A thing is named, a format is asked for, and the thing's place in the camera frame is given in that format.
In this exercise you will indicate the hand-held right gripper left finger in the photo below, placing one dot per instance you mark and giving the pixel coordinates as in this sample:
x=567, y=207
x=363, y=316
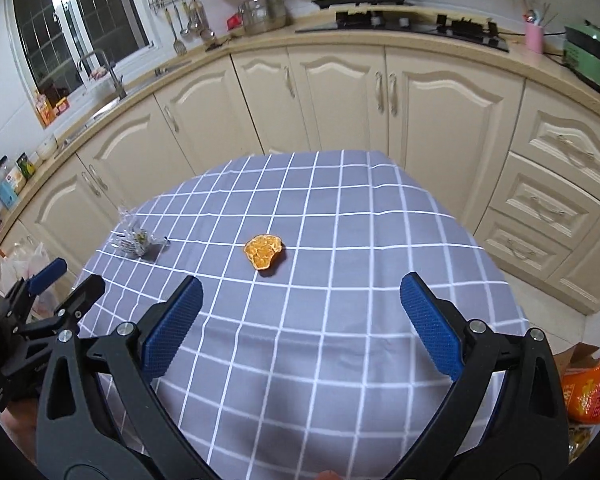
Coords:
x=172, y=325

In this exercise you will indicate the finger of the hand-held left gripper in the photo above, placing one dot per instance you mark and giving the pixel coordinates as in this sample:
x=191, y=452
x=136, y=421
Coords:
x=85, y=295
x=47, y=275

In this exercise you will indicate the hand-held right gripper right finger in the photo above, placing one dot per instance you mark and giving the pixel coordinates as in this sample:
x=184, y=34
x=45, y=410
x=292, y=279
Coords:
x=430, y=325

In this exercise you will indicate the orange peel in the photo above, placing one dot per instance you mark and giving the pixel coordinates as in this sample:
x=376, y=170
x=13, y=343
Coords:
x=264, y=252

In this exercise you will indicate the white plastic bag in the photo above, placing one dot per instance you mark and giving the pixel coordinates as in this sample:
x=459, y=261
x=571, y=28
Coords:
x=22, y=260

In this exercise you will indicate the crumpled silver wrapper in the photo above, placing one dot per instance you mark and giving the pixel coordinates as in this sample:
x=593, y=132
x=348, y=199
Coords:
x=137, y=242

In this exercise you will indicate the glass jar with blue label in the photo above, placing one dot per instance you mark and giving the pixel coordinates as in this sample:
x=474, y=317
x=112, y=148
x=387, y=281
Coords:
x=9, y=185

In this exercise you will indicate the green lidded jar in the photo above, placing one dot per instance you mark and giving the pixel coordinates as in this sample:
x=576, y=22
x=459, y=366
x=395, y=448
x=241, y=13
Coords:
x=25, y=166

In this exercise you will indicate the white bowl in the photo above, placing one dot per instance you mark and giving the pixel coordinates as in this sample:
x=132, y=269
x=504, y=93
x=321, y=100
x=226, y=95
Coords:
x=47, y=146

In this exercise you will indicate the grey checked tablecloth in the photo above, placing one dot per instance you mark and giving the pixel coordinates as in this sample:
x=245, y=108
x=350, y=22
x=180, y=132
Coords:
x=305, y=385

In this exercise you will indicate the orange seasoning box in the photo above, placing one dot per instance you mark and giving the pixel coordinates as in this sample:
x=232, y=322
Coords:
x=44, y=109

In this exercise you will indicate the small red box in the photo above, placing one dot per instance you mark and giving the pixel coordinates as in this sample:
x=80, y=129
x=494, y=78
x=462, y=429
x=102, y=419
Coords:
x=62, y=105

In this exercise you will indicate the steel sink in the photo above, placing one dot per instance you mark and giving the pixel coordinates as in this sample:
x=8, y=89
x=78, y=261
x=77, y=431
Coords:
x=105, y=110

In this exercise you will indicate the orange printed bag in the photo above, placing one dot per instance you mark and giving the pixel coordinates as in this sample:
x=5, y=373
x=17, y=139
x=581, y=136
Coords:
x=592, y=390

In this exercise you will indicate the steel faucet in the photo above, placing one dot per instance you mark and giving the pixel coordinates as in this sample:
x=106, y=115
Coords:
x=117, y=80

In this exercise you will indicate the cream kitchen cabinets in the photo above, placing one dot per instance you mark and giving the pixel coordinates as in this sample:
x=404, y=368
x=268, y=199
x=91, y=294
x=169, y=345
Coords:
x=455, y=110

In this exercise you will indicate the kitchen window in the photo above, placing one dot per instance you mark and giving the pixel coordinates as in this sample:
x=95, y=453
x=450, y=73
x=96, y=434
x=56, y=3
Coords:
x=80, y=15

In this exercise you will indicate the black gas stove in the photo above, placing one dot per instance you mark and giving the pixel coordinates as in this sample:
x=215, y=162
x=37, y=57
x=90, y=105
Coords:
x=405, y=22

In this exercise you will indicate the pink utensil holder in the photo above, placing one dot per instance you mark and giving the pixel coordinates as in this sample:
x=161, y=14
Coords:
x=535, y=37

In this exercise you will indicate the small red container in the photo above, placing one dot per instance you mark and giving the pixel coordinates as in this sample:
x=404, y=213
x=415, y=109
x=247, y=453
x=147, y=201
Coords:
x=235, y=22

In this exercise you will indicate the green electric appliance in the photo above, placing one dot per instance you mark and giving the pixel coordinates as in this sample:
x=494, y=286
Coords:
x=590, y=57

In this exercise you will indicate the steel pot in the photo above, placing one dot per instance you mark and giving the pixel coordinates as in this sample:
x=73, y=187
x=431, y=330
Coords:
x=262, y=12

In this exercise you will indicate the rail with hanging utensils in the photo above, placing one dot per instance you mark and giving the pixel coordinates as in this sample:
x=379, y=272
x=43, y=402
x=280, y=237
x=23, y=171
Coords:
x=187, y=15

